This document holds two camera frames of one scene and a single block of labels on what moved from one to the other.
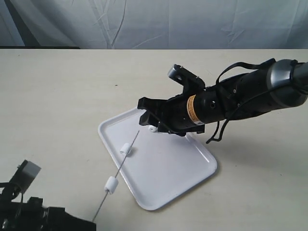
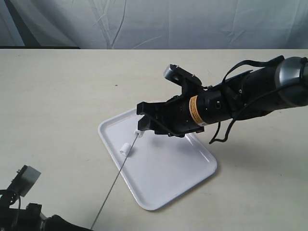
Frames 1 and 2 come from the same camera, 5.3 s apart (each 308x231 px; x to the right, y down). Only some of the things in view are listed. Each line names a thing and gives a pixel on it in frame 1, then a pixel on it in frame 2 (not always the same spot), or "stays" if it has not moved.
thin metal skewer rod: x=116 y=176 stays
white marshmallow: x=111 y=185 -> x=138 y=134
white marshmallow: x=125 y=149 stays
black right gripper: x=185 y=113 stays
